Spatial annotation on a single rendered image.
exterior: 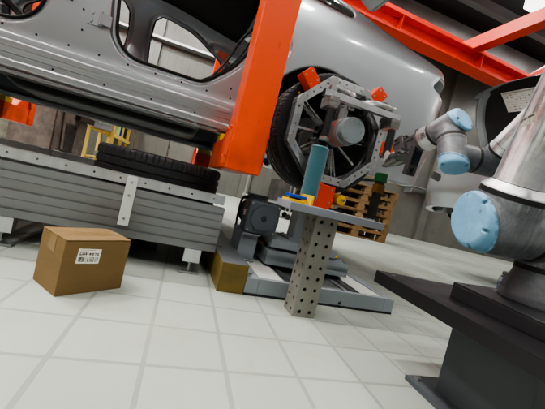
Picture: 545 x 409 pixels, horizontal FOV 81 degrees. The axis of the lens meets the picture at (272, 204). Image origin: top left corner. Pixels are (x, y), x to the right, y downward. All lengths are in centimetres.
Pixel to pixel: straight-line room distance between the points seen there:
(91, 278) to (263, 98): 98
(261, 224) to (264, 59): 78
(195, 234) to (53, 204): 58
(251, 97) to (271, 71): 15
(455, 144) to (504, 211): 36
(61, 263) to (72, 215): 43
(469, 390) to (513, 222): 47
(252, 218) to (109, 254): 71
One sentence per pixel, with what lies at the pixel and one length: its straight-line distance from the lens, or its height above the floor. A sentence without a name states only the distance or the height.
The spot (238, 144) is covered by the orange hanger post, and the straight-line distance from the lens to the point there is 145.
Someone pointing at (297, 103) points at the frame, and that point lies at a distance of 169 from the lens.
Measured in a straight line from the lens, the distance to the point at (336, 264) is 187.
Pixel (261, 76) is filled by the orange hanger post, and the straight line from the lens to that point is 153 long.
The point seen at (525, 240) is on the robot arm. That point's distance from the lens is 98.
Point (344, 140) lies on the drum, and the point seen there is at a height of 79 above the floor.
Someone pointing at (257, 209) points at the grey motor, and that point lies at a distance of 164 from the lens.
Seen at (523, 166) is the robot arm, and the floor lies 66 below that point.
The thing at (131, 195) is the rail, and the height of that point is 30.
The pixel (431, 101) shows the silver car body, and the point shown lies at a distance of 269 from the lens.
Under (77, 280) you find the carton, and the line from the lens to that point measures 122.
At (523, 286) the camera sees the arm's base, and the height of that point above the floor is 39.
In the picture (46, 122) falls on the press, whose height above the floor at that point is 64.
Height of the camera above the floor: 47
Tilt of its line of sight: 2 degrees down
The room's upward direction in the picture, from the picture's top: 14 degrees clockwise
